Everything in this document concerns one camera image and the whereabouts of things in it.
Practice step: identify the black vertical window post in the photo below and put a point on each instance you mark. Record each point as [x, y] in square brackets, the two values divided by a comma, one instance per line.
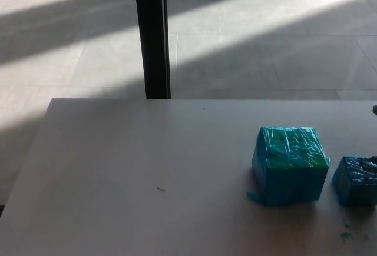
[152, 35]

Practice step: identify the large blue wrapped cube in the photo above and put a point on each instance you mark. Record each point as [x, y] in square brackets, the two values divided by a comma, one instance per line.
[288, 162]

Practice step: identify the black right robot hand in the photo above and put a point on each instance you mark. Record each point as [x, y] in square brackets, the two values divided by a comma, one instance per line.
[375, 109]

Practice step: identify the small blue cube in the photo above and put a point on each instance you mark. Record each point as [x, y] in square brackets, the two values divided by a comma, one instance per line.
[356, 185]

